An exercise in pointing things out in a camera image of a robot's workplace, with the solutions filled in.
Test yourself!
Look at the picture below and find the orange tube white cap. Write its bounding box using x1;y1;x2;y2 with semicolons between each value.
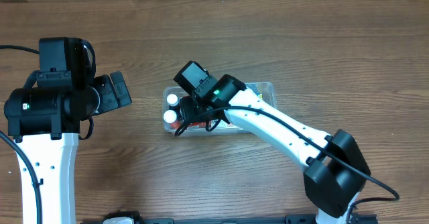
163;110;180;129

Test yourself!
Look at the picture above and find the black bottle white cap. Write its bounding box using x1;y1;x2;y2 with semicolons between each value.
166;94;182;119

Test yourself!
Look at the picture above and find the red white carton box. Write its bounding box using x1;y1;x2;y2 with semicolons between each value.
189;120;235;129

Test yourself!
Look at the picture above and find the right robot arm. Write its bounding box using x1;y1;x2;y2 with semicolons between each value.
174;61;371;223

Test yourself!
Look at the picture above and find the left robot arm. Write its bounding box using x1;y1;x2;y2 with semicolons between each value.
1;37;132;223

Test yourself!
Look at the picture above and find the clear plastic container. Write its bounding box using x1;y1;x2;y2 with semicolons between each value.
162;82;277;137

